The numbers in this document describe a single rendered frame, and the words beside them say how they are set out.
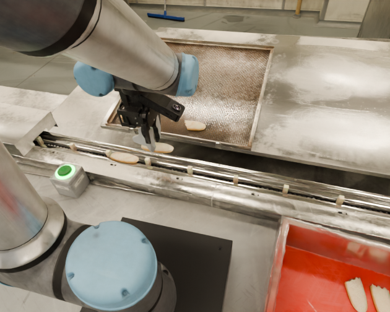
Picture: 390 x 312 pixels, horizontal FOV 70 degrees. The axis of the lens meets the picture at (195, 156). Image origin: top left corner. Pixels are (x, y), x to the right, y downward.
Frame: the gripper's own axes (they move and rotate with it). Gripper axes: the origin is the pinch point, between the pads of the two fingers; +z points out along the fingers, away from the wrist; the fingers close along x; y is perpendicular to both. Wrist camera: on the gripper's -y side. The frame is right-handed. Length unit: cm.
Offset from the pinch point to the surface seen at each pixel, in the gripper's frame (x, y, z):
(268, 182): 0.8, -32.9, 9.0
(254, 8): -370, 1, 89
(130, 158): 0.2, 10.3, 7.9
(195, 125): -13.4, -8.3, 3.2
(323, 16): -335, -86, 84
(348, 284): 25, -52, 11
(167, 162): -1.1, -1.7, 8.9
